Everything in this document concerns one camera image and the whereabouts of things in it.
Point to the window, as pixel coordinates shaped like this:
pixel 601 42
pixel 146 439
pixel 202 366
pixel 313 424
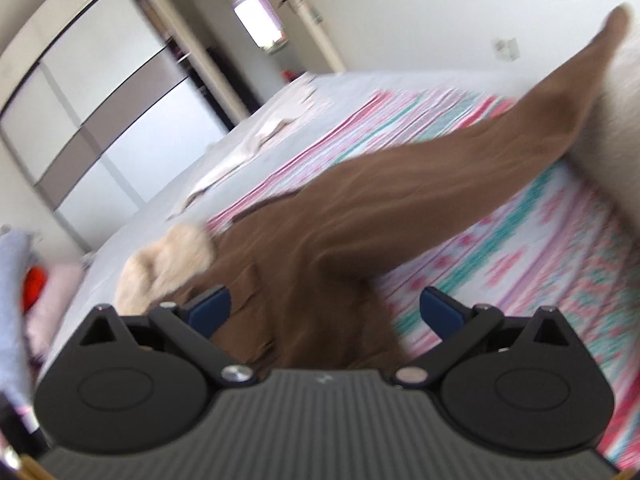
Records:
pixel 257 17

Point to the pink teal patterned blanket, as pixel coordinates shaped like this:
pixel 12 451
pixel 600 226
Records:
pixel 520 260

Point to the white grey sliding wardrobe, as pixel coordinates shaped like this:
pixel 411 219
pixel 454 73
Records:
pixel 95 110

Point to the orange item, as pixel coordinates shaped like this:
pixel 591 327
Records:
pixel 35 287

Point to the brown pants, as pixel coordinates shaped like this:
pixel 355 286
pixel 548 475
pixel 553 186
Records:
pixel 380 220

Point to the cream fluffy cloth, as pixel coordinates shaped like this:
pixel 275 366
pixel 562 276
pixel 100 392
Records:
pixel 167 262

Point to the pink cloth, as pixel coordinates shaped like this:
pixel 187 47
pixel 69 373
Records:
pixel 57 300

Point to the white wall socket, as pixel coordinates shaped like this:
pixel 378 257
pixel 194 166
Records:
pixel 507 49

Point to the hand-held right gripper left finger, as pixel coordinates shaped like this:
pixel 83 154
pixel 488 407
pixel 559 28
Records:
pixel 212 308

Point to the grey blue cloth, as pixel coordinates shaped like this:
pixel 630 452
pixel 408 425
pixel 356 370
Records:
pixel 12 310

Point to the white cloth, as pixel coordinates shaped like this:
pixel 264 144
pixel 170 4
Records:
pixel 240 152

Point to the white door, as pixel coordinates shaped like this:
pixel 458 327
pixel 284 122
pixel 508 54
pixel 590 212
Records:
pixel 312 15

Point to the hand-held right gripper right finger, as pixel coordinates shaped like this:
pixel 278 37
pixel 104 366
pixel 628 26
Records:
pixel 439 312

